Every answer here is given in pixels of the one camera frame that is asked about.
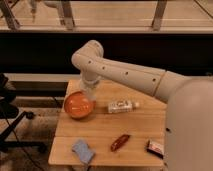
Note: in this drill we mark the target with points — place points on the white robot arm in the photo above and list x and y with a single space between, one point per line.
188 139

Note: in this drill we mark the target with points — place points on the blue sponge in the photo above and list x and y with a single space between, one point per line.
82 150

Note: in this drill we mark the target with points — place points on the orange ceramic bowl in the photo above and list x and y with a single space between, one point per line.
77 105

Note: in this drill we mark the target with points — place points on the wooden table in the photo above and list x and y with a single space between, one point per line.
100 129

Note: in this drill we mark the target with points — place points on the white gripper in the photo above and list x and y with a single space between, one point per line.
88 92

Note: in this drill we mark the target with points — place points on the dark snack bag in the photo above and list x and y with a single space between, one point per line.
155 148

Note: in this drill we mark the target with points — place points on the black office chair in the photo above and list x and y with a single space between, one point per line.
9 111

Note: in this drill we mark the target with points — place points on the red snack packet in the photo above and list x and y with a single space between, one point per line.
118 143

